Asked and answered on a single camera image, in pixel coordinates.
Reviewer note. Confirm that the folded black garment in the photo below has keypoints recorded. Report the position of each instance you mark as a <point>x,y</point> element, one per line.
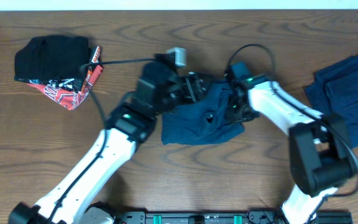
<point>52,57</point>

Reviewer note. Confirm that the dark blue cloth pile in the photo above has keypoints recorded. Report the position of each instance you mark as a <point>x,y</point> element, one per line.
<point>335,90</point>

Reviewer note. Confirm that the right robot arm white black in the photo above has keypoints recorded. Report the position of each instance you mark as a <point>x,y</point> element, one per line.
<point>321,159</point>

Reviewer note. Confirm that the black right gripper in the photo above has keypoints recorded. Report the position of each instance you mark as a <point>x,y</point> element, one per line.
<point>230,114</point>

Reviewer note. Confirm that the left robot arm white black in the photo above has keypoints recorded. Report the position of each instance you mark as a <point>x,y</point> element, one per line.
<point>159,89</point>

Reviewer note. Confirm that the dark blue denim shorts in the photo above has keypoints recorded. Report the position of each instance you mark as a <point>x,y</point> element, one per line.
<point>201,123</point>

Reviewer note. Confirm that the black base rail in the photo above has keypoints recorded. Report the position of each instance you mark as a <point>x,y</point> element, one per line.
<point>99,213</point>

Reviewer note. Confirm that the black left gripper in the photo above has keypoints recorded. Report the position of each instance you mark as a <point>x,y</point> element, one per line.
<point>192,82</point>

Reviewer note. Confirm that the red black printed garment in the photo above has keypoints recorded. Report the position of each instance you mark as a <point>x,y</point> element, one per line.
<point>70,92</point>

